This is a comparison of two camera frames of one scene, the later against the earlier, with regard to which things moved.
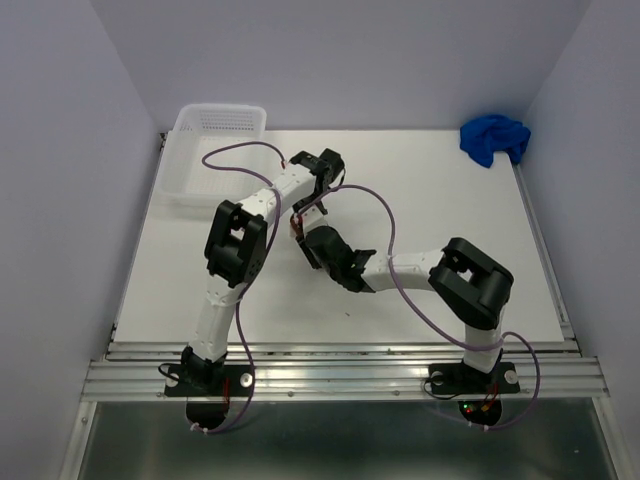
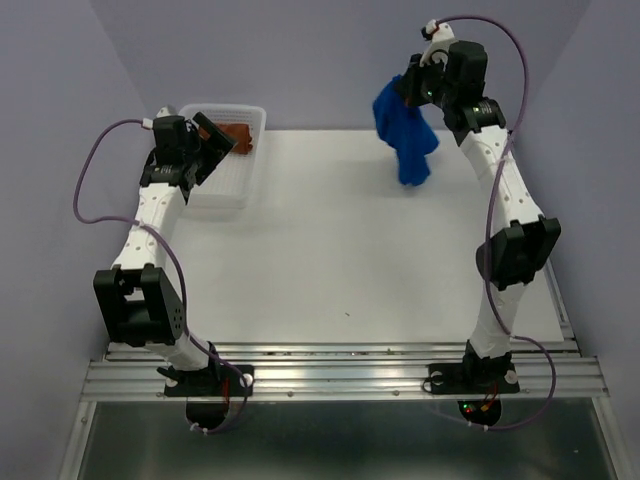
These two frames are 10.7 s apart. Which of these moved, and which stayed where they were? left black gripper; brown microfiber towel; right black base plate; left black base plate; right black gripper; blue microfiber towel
Moved: left black gripper; brown microfiber towel; blue microfiber towel; right black gripper
Stayed: right black base plate; left black base plate
